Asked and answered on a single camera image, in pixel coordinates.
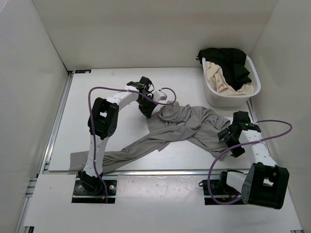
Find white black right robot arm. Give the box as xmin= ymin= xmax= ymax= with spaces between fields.
xmin=218 ymin=111 xmax=290 ymax=210

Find dark label sticker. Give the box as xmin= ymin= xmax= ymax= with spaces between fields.
xmin=75 ymin=69 xmax=92 ymax=74

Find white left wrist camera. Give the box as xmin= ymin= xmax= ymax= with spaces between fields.
xmin=153 ymin=90 xmax=167 ymax=102

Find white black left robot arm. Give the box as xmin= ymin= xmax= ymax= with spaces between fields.
xmin=78 ymin=76 xmax=157 ymax=194

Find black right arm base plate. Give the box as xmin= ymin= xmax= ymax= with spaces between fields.
xmin=198 ymin=180 xmax=239 ymax=205

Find aluminium frame rail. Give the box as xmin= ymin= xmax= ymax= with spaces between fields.
xmin=36 ymin=71 xmax=73 ymax=178

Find grey trousers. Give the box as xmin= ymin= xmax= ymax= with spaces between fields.
xmin=69 ymin=102 xmax=230 ymax=173

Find beige garment in basket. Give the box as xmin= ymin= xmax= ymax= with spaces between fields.
xmin=205 ymin=61 xmax=254 ymax=96

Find white laundry basket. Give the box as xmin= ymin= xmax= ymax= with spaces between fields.
xmin=202 ymin=56 xmax=261 ymax=107

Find black garment in basket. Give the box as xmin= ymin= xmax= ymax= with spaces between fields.
xmin=196 ymin=48 xmax=252 ymax=90

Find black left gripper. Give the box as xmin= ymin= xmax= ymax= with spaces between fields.
xmin=137 ymin=96 xmax=158 ymax=119

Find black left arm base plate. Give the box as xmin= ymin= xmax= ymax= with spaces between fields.
xmin=71 ymin=179 xmax=117 ymax=204

